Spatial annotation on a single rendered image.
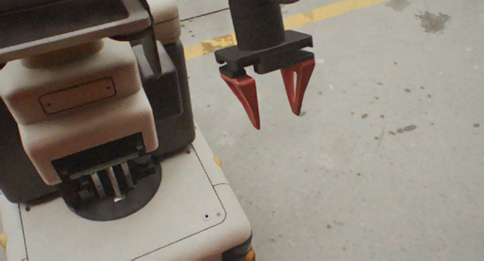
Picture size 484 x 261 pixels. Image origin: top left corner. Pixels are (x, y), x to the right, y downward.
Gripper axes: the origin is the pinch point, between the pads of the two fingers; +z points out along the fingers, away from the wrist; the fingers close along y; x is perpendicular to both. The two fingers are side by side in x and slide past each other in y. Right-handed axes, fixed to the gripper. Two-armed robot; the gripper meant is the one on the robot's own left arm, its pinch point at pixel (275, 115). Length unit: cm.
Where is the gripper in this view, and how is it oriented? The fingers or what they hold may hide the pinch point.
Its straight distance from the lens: 58.3
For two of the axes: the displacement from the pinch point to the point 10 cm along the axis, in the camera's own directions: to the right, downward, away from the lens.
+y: 9.0, -3.1, 2.9
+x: -3.8, -2.8, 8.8
